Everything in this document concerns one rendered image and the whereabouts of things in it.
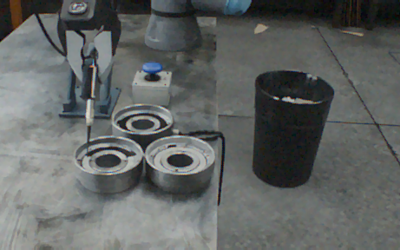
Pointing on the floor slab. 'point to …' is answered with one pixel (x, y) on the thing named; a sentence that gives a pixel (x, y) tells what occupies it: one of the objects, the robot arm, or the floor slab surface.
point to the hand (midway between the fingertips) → (91, 77)
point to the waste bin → (288, 125)
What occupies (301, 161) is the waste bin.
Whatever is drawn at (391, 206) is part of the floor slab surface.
